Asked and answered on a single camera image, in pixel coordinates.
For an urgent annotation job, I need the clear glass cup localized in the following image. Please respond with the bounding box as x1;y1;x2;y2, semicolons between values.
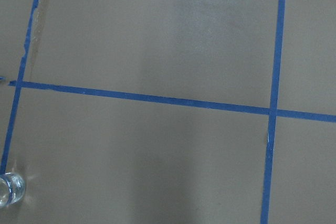
1;173;26;208

